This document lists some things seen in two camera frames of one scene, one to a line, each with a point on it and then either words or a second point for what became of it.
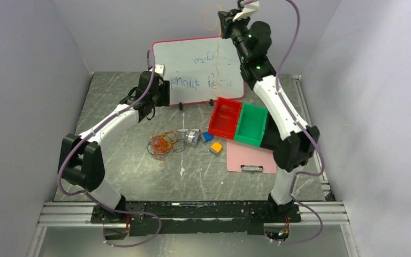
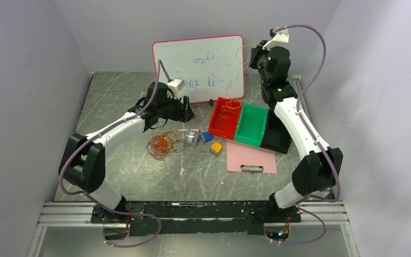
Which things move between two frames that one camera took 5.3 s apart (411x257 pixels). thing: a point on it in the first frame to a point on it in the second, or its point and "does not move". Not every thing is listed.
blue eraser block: (207, 136) does not move
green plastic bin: (251, 125) does not move
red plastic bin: (225, 118) does not move
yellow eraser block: (215, 148) does not move
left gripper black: (164, 88) to (185, 115)
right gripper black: (227, 23) to (256, 52)
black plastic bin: (272, 138) does not move
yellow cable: (218, 45) to (241, 63)
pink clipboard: (244, 157) does not move
